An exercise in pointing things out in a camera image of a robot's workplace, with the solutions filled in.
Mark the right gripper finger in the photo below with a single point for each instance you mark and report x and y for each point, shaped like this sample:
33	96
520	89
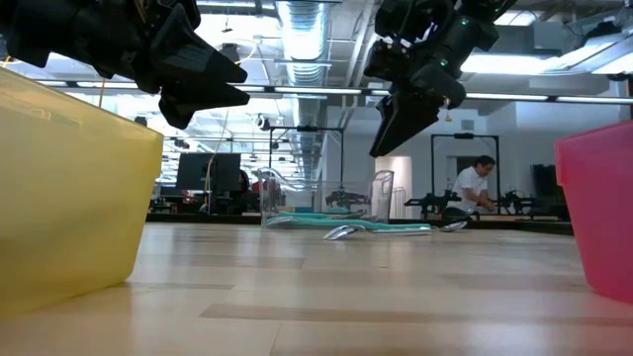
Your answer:
383	123
410	118

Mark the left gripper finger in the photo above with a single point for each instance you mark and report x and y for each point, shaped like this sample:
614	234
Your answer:
193	59
198	101

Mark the black background robot arm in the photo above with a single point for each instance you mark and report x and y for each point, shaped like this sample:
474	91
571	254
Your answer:
346	198
514	202
430	202

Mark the black monitor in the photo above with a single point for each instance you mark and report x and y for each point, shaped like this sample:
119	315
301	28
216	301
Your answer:
207	170

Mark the clear plastic bin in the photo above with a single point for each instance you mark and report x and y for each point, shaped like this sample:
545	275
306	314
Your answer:
381	198

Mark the long ceiling light strip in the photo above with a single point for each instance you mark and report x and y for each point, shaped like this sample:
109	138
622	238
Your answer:
316	90

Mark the ceiling light panel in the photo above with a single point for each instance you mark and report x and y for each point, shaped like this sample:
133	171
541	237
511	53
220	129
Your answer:
509	64

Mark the person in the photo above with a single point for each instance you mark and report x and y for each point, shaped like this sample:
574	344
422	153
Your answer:
470	185

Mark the yellow plastic bin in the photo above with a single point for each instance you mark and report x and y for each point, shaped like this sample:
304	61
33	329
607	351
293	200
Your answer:
74	198

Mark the red plastic bin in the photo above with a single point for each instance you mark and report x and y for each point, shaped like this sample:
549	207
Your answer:
603	212

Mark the black frame stand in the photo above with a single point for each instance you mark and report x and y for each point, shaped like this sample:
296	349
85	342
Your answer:
465	136

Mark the silver ventilation duct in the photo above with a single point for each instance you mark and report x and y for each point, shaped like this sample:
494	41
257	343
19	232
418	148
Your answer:
304	39

